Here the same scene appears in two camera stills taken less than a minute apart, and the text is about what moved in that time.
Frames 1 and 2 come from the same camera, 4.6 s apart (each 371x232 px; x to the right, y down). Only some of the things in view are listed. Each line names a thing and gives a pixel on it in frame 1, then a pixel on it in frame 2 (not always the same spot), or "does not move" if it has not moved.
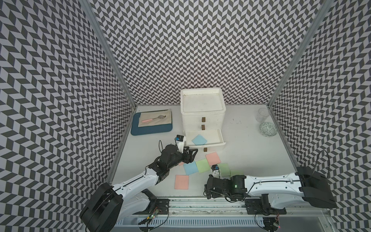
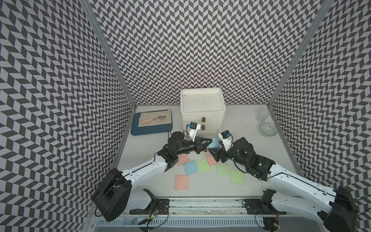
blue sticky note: [191, 168] does not move
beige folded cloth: [145, 116] does not move
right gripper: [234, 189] -> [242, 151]
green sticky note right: [236, 172] does not move
